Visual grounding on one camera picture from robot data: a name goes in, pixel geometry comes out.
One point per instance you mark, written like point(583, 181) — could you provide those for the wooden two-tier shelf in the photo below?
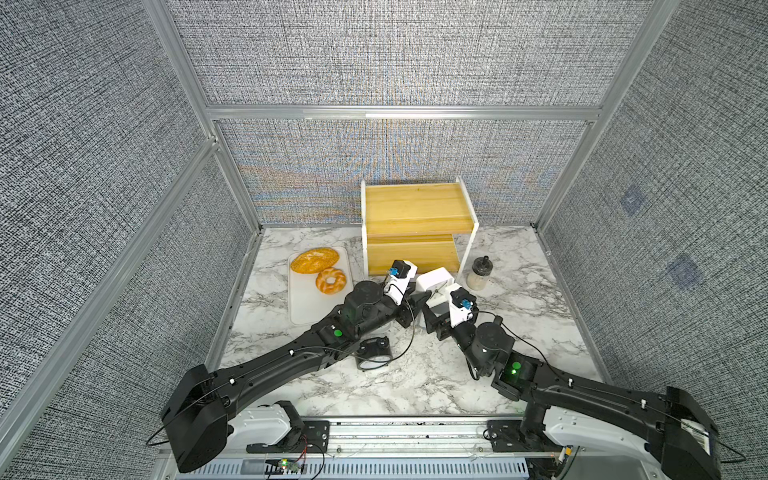
point(430, 224)

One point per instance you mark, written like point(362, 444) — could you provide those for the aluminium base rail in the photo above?
point(431, 447)

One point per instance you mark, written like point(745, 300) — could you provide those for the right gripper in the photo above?
point(447, 330)

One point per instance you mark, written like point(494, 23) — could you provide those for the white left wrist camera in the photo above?
point(400, 274)

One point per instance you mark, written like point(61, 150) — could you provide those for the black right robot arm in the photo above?
point(673, 429)

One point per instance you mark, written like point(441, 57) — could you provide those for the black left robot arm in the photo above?
point(196, 417)

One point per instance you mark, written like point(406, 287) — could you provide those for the black twin-bell alarm clock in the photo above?
point(373, 353)

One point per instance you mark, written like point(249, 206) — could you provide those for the glass jar with black lid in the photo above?
point(480, 273)

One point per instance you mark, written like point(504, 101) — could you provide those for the sesame seeded bread loaf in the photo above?
point(314, 260)

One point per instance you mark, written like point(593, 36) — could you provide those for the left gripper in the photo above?
point(409, 309)

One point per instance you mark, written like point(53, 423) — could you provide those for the white square alarm clock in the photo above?
point(433, 280)

